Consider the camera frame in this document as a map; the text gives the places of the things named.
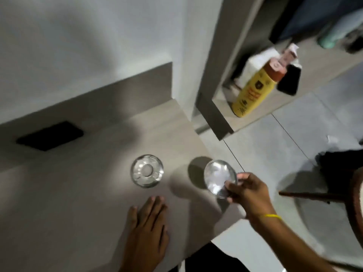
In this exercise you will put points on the person's right hand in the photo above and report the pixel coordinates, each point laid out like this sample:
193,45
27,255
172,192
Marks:
253,199

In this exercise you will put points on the clear drinking glass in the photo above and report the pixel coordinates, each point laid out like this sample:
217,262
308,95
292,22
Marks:
147,170
219,178

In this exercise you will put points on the person's left forearm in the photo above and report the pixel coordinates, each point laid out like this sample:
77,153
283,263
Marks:
141,263

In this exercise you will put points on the yellow wristband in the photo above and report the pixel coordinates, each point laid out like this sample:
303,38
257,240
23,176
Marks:
272,216

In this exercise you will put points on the grey wooden shelf unit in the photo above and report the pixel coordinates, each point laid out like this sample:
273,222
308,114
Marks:
227,110

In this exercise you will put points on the person's dark clothing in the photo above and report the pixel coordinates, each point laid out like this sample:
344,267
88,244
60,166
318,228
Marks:
211,260

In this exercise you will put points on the black socket panel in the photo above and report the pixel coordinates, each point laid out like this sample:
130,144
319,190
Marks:
50,135

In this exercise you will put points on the pink paper packet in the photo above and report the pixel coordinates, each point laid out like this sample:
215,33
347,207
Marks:
290,55

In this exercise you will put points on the person's right forearm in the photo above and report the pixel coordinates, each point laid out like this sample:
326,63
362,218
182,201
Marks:
295,249

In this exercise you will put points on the yellow bottle with orange cap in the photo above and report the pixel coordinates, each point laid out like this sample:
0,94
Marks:
254,89

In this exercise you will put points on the person's left little finger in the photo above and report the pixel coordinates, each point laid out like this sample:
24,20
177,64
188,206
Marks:
132,217

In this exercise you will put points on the wooden chair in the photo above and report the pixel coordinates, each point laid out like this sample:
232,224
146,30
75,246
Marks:
344,198

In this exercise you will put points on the black cloth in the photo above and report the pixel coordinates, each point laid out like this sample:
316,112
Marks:
339,164

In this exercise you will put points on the person's left hand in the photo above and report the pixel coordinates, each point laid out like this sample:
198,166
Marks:
147,232

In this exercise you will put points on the person's right thumb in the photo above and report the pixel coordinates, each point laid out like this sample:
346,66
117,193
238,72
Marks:
233,192

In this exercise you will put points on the white container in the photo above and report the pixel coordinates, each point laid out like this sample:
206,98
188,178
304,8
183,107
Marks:
253,66

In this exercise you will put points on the dark blue cloth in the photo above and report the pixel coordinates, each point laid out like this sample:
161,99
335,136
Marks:
312,14

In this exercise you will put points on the teal bottle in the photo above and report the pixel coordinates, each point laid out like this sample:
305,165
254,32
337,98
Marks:
337,31

